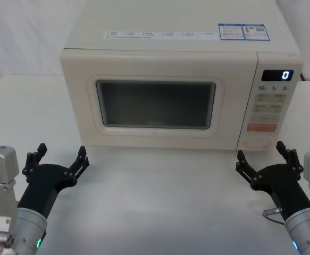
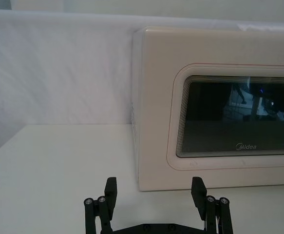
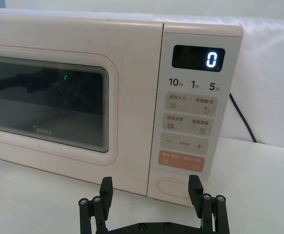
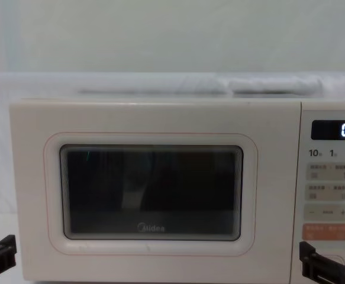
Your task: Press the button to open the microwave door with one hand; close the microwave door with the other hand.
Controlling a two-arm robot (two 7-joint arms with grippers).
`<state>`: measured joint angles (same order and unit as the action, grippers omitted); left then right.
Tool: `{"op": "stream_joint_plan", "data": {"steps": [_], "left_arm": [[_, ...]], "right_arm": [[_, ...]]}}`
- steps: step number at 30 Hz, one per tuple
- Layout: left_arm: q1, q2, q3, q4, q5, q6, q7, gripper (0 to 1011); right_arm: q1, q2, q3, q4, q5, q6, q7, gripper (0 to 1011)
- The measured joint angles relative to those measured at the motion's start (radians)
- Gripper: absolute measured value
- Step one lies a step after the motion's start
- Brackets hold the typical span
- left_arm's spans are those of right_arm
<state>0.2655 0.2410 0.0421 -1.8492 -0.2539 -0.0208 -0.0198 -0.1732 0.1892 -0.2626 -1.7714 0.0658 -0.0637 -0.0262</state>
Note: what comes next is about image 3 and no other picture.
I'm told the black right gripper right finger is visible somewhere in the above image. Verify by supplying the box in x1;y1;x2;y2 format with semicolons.
188;174;230;234

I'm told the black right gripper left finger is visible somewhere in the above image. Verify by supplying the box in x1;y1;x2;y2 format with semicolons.
78;177;114;234

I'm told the cream oven door with window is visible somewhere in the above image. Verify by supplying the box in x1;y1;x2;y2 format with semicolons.
0;19;166;197

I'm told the white table cloth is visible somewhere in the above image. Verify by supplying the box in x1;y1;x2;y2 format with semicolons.
0;136;284;234

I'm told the oven control panel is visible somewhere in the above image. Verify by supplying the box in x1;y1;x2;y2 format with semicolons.
145;23;244;209

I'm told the cream microwave oven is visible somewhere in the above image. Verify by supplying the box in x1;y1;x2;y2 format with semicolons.
0;7;244;209

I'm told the black power cable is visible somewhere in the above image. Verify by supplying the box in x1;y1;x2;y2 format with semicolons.
228;92;258;143

